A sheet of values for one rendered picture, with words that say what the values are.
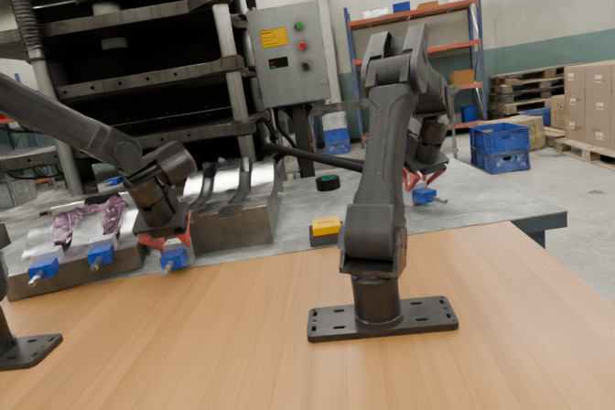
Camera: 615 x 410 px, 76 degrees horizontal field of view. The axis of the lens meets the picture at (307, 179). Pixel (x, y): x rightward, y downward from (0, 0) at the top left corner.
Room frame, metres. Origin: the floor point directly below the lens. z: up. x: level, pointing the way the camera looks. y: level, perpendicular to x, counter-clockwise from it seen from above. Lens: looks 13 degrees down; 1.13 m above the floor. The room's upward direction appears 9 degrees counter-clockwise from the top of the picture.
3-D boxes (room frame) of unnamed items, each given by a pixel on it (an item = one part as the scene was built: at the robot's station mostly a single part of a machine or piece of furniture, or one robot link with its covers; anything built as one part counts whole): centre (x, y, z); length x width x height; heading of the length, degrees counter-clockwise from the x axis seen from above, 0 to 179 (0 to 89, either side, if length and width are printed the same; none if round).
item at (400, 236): (0.50, -0.07, 0.90); 0.09 x 0.06 x 0.06; 59
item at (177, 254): (0.77, 0.30, 0.83); 0.13 x 0.05 x 0.05; 179
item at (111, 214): (1.03, 0.58, 0.90); 0.26 x 0.18 x 0.08; 16
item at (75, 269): (1.03, 0.58, 0.86); 0.50 x 0.26 x 0.11; 16
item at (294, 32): (1.80, -0.01, 0.74); 0.31 x 0.22 x 1.47; 89
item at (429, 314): (0.49, -0.07, 0.84); 0.20 x 0.07 x 0.08; 84
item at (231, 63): (2.00, 0.78, 1.20); 1.29 x 0.83 x 0.19; 89
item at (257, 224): (1.10, 0.22, 0.87); 0.50 x 0.26 x 0.14; 179
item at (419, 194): (0.93, -0.28, 0.83); 0.13 x 0.05 x 0.05; 21
